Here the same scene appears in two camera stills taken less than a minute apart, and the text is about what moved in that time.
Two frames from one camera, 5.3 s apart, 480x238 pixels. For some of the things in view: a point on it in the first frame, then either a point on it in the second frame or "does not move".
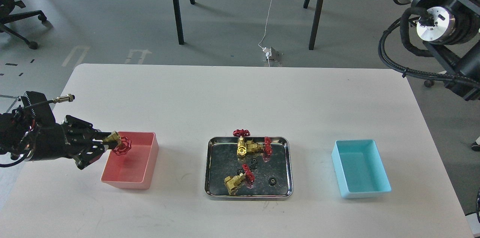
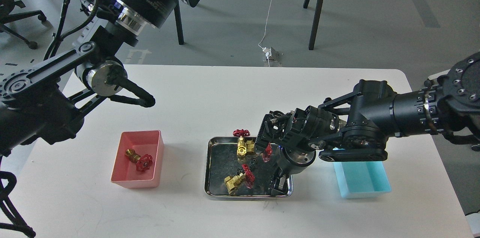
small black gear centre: (253, 164) does not move
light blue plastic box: (359, 170) does not move
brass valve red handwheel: (124, 144) to (143, 162)
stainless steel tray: (249, 168) does not move
